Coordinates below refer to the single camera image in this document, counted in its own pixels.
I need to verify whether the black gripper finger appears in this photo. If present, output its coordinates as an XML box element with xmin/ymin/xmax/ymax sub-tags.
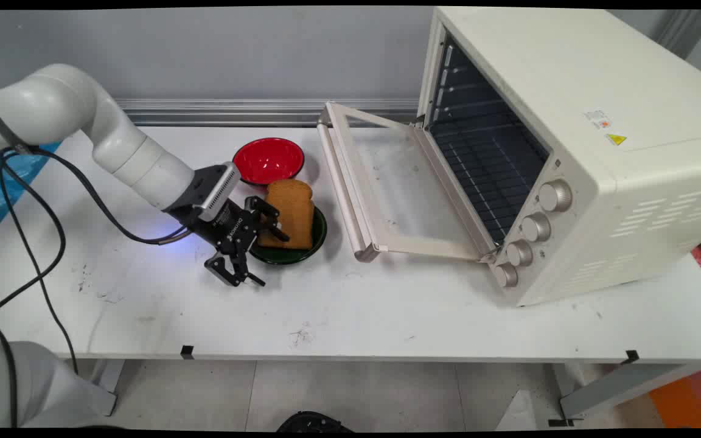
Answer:
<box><xmin>204</xmin><ymin>245</ymin><xmax>267</xmax><ymax>288</ymax></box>
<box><xmin>243</xmin><ymin>195</ymin><xmax>291</xmax><ymax>243</ymax></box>

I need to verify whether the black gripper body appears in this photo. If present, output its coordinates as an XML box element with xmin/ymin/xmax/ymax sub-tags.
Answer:
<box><xmin>168</xmin><ymin>196</ymin><xmax>261</xmax><ymax>256</ymax></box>

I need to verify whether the cream glass oven door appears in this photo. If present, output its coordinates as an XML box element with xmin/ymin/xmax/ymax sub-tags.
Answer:
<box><xmin>317</xmin><ymin>102</ymin><xmax>501</xmax><ymax>264</ymax></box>

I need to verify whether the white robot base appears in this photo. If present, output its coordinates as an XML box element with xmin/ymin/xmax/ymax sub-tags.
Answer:
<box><xmin>0</xmin><ymin>341</ymin><xmax>117</xmax><ymax>428</ymax></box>

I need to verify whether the brown bread slice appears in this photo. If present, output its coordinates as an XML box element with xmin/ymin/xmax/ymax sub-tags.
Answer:
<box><xmin>257</xmin><ymin>178</ymin><xmax>316</xmax><ymax>251</ymax></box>

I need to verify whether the red bowl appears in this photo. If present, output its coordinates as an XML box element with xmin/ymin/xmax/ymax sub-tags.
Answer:
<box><xmin>232</xmin><ymin>137</ymin><xmax>305</xmax><ymax>187</ymax></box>

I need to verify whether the dark green bowl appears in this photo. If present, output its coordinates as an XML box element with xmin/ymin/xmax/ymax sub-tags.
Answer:
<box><xmin>248</xmin><ymin>204</ymin><xmax>328</xmax><ymax>266</ymax></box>

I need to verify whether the white table leg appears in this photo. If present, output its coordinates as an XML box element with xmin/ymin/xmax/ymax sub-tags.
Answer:
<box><xmin>89</xmin><ymin>359</ymin><xmax>127</xmax><ymax>415</ymax></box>

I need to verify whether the black round object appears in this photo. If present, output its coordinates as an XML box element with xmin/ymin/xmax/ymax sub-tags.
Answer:
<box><xmin>276</xmin><ymin>411</ymin><xmax>355</xmax><ymax>433</ymax></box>

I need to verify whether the blue plastic packaging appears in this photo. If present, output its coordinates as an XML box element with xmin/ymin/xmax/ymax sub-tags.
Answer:
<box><xmin>0</xmin><ymin>142</ymin><xmax>62</xmax><ymax>245</ymax></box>

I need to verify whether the large silver oven knob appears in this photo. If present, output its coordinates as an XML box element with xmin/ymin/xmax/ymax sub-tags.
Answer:
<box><xmin>538</xmin><ymin>179</ymin><xmax>573</xmax><ymax>213</ymax></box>

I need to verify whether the cream toaster oven body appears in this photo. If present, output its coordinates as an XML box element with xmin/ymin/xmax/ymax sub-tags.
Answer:
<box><xmin>417</xmin><ymin>7</ymin><xmax>701</xmax><ymax>308</ymax></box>

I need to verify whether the grey table leg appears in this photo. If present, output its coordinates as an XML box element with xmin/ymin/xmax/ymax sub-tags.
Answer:
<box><xmin>559</xmin><ymin>364</ymin><xmax>692</xmax><ymax>420</ymax></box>

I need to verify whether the orange box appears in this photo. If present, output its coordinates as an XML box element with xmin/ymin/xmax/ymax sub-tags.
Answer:
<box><xmin>649</xmin><ymin>365</ymin><xmax>701</xmax><ymax>428</ymax></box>

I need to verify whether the aluminium rail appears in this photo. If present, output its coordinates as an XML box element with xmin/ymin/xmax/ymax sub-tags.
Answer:
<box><xmin>113</xmin><ymin>99</ymin><xmax>422</xmax><ymax>128</ymax></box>

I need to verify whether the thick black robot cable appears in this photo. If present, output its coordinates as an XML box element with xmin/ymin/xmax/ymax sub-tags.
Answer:
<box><xmin>0</xmin><ymin>145</ymin><xmax>194</xmax><ymax>245</ymax></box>

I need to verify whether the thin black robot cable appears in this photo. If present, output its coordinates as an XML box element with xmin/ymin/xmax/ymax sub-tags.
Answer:
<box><xmin>0</xmin><ymin>152</ymin><xmax>80</xmax><ymax>428</ymax></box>

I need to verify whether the wire oven rack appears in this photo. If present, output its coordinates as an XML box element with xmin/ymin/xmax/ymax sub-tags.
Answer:
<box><xmin>433</xmin><ymin>113</ymin><xmax>549</xmax><ymax>245</ymax></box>

